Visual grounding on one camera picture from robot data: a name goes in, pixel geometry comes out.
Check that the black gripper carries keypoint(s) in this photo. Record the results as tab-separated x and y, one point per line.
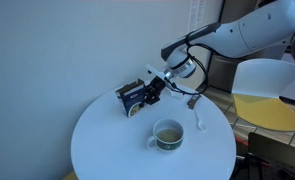
153	91

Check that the blue pasta box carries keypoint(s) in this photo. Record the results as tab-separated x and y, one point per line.
131	97

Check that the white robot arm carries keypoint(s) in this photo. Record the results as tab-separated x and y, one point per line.
270	25

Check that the white green mug cup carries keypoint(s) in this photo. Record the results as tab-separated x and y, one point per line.
167	135

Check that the crumpled white tissue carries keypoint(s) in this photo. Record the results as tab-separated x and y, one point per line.
173	94

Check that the brown torn wrapper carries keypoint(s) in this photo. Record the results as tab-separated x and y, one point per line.
193	100

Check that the white plastic spoon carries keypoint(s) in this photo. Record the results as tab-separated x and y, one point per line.
200	123

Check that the yellow white chair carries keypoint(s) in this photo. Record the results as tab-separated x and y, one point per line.
256	91

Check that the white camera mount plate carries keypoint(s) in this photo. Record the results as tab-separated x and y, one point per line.
164	74

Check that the paper notice on wall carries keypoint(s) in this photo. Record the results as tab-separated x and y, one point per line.
196	12

